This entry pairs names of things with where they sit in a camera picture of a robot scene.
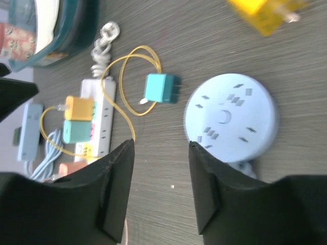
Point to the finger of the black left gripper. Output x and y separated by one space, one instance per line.
14 92

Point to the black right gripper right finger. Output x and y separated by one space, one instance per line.
232 208

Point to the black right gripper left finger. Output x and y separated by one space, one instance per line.
86 207

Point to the pink plug adapter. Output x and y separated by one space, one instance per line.
68 168

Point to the orange USB charger plug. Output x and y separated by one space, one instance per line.
77 108

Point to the white power strip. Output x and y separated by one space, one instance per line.
99 143

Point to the light blue round socket base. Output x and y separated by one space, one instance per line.
233 117

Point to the teal USB charger plug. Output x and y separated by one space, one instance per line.
162 88

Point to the yellow cube socket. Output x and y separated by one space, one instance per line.
267 15

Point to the dark green box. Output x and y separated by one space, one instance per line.
16 136

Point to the red patterned cup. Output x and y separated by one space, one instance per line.
17 43

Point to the light blue power strip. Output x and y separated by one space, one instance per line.
30 132

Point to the teal plastic basin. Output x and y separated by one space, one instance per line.
62 28

